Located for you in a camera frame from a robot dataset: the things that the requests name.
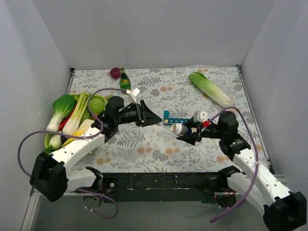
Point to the napa cabbage on table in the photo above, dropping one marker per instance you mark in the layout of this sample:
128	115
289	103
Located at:
210	89

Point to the red chili pepper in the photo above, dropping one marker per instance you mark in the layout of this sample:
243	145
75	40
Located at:
65	120

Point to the white pill bottle blue label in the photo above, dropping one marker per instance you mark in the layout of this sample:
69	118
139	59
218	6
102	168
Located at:
180	129

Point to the green plastic tray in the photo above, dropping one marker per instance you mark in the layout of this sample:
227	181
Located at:
88	113

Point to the celery stalk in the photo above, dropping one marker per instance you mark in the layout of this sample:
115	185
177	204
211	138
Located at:
72	124

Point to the round green cabbage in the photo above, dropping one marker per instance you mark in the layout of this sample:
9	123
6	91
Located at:
97	105

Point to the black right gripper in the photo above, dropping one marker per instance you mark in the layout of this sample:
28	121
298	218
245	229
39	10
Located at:
198	133

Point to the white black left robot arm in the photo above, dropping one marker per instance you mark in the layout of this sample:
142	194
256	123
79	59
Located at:
52	175

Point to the teal weekly pill organizer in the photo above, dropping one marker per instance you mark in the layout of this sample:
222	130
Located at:
168	120

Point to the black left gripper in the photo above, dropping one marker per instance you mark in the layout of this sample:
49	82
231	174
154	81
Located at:
140	114

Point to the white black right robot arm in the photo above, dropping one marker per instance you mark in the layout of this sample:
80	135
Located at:
281	208

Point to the black table front rail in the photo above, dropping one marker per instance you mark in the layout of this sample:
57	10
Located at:
166	187

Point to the yellow white cabbage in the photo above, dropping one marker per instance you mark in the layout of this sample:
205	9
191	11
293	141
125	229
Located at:
80	131

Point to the green glass bottle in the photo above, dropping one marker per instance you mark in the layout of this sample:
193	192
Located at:
124	81

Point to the small bok choy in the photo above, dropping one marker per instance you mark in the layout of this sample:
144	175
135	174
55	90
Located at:
55	142

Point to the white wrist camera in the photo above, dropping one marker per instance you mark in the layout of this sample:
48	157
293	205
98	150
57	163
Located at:
200	116
132	95

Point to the purple onion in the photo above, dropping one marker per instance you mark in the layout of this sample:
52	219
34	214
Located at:
115	73

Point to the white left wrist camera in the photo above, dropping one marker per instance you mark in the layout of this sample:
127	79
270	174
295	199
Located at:
132	95

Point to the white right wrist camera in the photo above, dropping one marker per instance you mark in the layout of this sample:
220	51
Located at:
200	116

